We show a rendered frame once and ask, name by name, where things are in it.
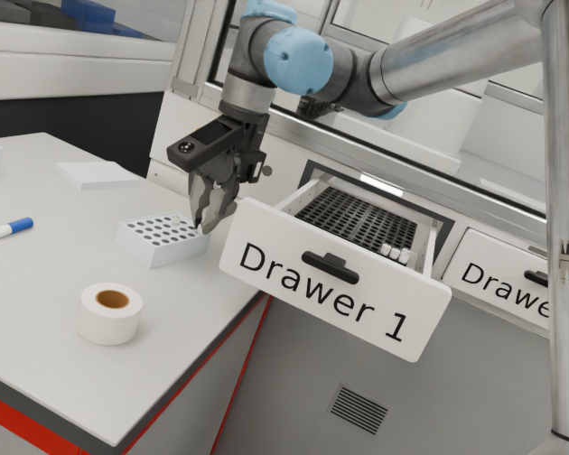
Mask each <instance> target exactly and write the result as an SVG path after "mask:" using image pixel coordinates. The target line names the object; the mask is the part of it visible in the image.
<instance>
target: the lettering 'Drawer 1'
mask: <svg viewBox="0 0 569 455"><path fill-rule="evenodd" d="M250 247H253V248H255V249H256V250H257V251H259V253H260V254H261V262H260V264H259V266H258V267H255V268H253V267H249V266H247V265H244V263H245V261H246V258H247V253H248V250H249V248H250ZM265 259H266V257H265V254H264V252H263V251H262V250H261V249H260V248H259V247H257V246H255V245H253V244H250V243H248V242H247V246H246V249H245V252H244V254H243V257H242V260H241V263H240V265H241V266H243V267H245V268H246V269H248V270H251V271H258V270H260V269H261V268H262V267H263V265H264V262H265ZM275 266H280V267H282V268H283V265H281V264H275V261H272V263H271V265H270V268H269V270H268V273H267V276H266V278H267V279H269V278H270V275H271V273H272V270H273V268H274V267H275ZM286 271H287V272H292V273H294V274H296V276H297V279H294V278H293V277H291V276H284V277H283V278H282V281H281V284H282V285H283V287H285V288H287V289H293V291H294V292H295V291H296V289H297V286H298V284H299V282H300V275H299V274H298V273H297V272H296V271H295V270H293V269H288V268H287V270H286ZM285 279H290V280H293V281H295V284H294V285H293V286H287V285H286V284H285ZM311 280H312V279H311V278H309V277H308V282H307V291H306V297H307V298H309V299H310V298H311V297H312V295H313V294H314V293H315V292H316V290H317V289H318V288H319V287H320V289H319V297H318V303H319V304H322V303H323V302H324V301H325V300H326V298H327V297H328V296H329V295H330V294H331V292H332V291H333V290H334V289H332V288H330V290H329V291H328V292H326V294H325V295H324V296H323V297H322V283H318V284H317V285H316V286H315V288H314V289H313V290H312V292H311V293H310V288H311ZM343 297H345V298H348V299H349V300H350V305H348V304H346V303H344V302H341V301H339V299H340V298H343ZM338 303H339V304H342V305H344V306H346V307H348V308H350V309H353V307H354V301H353V299H352V298H351V297H350V296H348V295H346V294H341V295H339V296H338V297H337V298H336V299H335V301H334V304H333V306H334V309H335V311H336V312H338V313H339V314H341V315H344V316H349V315H350V314H349V313H345V312H342V311H340V310H339V309H338V306H337V304H338ZM366 305H367V304H365V303H363V304H362V306H361V309H360V311H359V314H358V316H357V318H356V321H357V322H359V319H360V317H361V315H362V313H363V311H364V310H366V309H371V310H373V311H374V310H375V308H373V307H371V306H368V307H366ZM394 316H397V317H400V318H401V319H400V321H399V323H398V324H397V326H396V329H395V331H394V333H393V335H391V334H389V333H386V336H388V337H390V338H392V339H395V340H397V341H399V342H401V340H402V339H400V338H398V337H397V336H396V335H397V333H398V332H399V330H400V328H401V326H402V324H403V322H404V320H405V318H406V315H403V314H400V313H395V315H394Z"/></svg>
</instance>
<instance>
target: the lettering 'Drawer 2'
mask: <svg viewBox="0 0 569 455"><path fill-rule="evenodd" d="M472 266H475V267H477V268H479V269H480V278H479V279H478V280H477V281H475V282H472V281H469V280H466V279H465V277H466V276H467V274H468V272H469V271H470V269H471V267H472ZM483 275H484V272H483V270H482V268H481V267H479V266H478V265H475V264H473V263H470V264H469V266H468V268H467V270H466V272H465V273H464V275H463V277H462V280H463V281H465V282H467V283H479V282H480V281H481V279H482V278H483ZM491 278H492V277H491V276H490V277H489V279H488V281H487V282H486V284H485V285H484V287H483V290H486V288H487V286H488V284H489V283H490V281H493V280H494V281H498V280H499V279H496V278H493V279H491ZM501 284H505V285H507V286H508V287H509V290H507V289H504V288H498V289H497V290H496V295H497V296H498V297H505V298H504V299H507V298H508V297H509V295H510V293H511V291H512V287H511V285H510V284H508V283H501ZM499 290H503V291H506V292H508V293H507V294H506V295H499ZM520 293H521V290H520V289H518V296H517V299H516V302H515V304H517V305H519V304H520V303H521V302H522V301H523V300H524V299H525V298H526V297H527V301H526V305H525V308H526V309H528V308H529V307H530V306H531V305H532V304H534V303H535V302H536V301H537V300H538V299H539V298H538V297H536V298H535V299H534V300H533V301H532V302H531V303H530V304H528V302H529V298H530V293H527V294H526V295H525V296H524V297H523V298H521V299H520V300H519V296H520ZM545 304H548V302H542V303H541V304H540V305H539V307H538V312H539V314H540V315H542V316H544V317H547V318H549V316H548V315H545V314H543V313H542V312H541V308H543V309H545V310H548V308H546V307H544V305H545ZM548 311H549V310H548Z"/></svg>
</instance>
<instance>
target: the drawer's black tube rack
mask: <svg viewBox="0 0 569 455"><path fill-rule="evenodd" d="M299 213H301V214H303V215H305V216H306V217H309V218H312V219H315V220H317V221H319V222H321V223H323V224H325V225H327V226H329V227H332V228H335V229H337V230H339V231H341V232H343V233H345V234H347V235H350V238H351V237H355V238H357V239H359V240H361V241H363V242H366V243H368V244H370V245H372V246H375V247H377V248H379V249H381V247H382V246H383V245H384V244H387V245H389V246H391V249H390V251H389V253H390V252H391V250H392V248H396V249H398V250H399V251H400V254H401V251H402V249H403V248H406V249H408V250H410V251H411V247H412V244H413V241H414V237H415V231H416V228H417V224H416V223H415V222H413V221H410V220H408V219H406V218H402V217H400V216H398V215H396V214H394V213H391V212H389V211H387V210H384V209H382V208H379V207H377V206H375V205H373V204H370V203H368V202H366V201H364V200H360V199H358V198H356V197H353V196H351V195H349V194H347V193H345V192H343V191H340V190H337V189H334V188H333V187H331V186H329V187H328V188H327V189H325V190H324V191H323V192H322V193H320V194H319V195H318V196H317V197H316V198H315V199H313V200H312V201H311V202H310V203H309V204H307V205H306V206H305V207H304V208H303V209H301V210H300V211H299ZM349 240H350V239H349ZM400 254H399V256H398V258H399V257H400Z"/></svg>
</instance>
